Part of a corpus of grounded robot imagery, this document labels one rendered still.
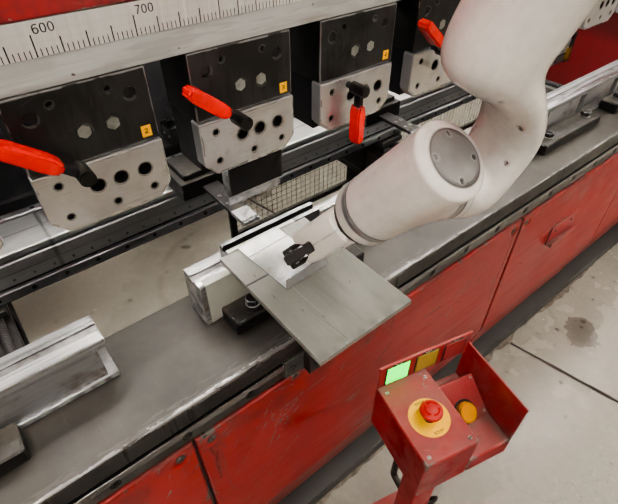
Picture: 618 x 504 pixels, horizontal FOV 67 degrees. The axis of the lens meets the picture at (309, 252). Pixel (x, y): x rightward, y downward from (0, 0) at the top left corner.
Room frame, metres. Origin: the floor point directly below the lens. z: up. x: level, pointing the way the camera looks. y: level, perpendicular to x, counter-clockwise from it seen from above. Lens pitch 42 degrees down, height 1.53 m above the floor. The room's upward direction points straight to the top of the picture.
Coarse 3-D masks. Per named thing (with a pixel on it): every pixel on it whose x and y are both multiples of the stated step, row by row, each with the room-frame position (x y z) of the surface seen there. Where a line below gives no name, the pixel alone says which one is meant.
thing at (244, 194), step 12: (264, 156) 0.65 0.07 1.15; (276, 156) 0.66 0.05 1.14; (240, 168) 0.62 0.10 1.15; (252, 168) 0.63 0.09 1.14; (264, 168) 0.65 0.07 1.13; (276, 168) 0.66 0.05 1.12; (228, 180) 0.61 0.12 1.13; (240, 180) 0.62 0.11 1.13; (252, 180) 0.63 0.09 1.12; (264, 180) 0.64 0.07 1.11; (276, 180) 0.67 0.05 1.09; (228, 192) 0.61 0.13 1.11; (240, 192) 0.62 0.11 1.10; (252, 192) 0.64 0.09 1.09
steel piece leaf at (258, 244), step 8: (272, 232) 0.64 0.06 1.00; (280, 232) 0.64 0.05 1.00; (256, 240) 0.62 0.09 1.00; (264, 240) 0.62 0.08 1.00; (272, 240) 0.62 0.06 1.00; (240, 248) 0.60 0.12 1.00; (248, 248) 0.60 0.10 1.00; (256, 248) 0.60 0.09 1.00; (264, 248) 0.60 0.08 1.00; (248, 256) 0.58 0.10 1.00
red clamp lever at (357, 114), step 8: (352, 88) 0.69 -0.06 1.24; (360, 88) 0.68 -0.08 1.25; (368, 88) 0.68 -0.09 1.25; (360, 96) 0.67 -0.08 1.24; (352, 104) 0.69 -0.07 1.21; (360, 104) 0.68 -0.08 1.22; (352, 112) 0.68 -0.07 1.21; (360, 112) 0.67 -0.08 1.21; (352, 120) 0.68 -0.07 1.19; (360, 120) 0.68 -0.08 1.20; (352, 128) 0.68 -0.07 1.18; (360, 128) 0.68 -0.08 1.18; (352, 136) 0.68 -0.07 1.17; (360, 136) 0.68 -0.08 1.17
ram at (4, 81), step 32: (0, 0) 0.45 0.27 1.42; (32, 0) 0.46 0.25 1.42; (64, 0) 0.48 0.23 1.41; (96, 0) 0.50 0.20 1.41; (128, 0) 0.52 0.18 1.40; (320, 0) 0.68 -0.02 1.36; (352, 0) 0.71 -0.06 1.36; (384, 0) 0.75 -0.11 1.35; (160, 32) 0.54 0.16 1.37; (192, 32) 0.56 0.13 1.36; (224, 32) 0.58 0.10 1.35; (256, 32) 0.61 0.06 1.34; (32, 64) 0.45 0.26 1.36; (64, 64) 0.47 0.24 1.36; (96, 64) 0.49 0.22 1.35; (128, 64) 0.51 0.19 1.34; (0, 96) 0.43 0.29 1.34
